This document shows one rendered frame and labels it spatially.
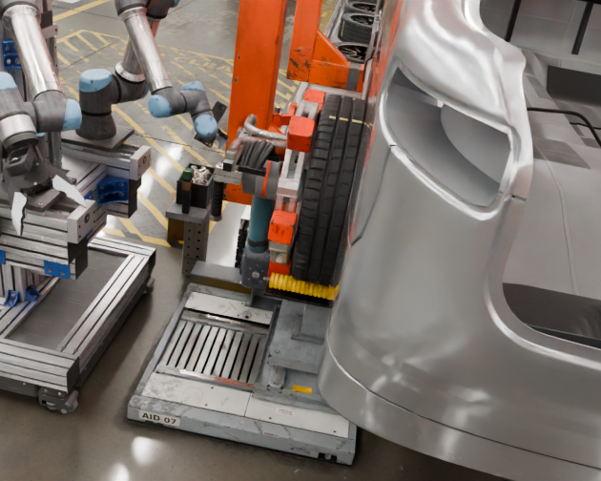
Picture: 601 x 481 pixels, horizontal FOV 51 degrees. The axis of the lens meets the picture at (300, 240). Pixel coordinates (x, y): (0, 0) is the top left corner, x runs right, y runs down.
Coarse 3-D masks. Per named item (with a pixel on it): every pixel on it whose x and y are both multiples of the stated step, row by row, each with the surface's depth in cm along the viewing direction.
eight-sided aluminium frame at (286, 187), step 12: (300, 108) 210; (312, 108) 212; (312, 144) 238; (288, 156) 196; (300, 156) 196; (288, 168) 196; (300, 168) 195; (288, 180) 193; (288, 192) 194; (276, 204) 196; (288, 204) 244; (300, 204) 244; (276, 252) 215; (288, 252) 215
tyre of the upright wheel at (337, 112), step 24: (336, 96) 207; (336, 120) 196; (360, 120) 196; (336, 144) 191; (312, 168) 189; (336, 168) 189; (312, 192) 189; (336, 192) 189; (312, 216) 190; (336, 216) 190; (312, 240) 195; (336, 240) 193; (312, 264) 201
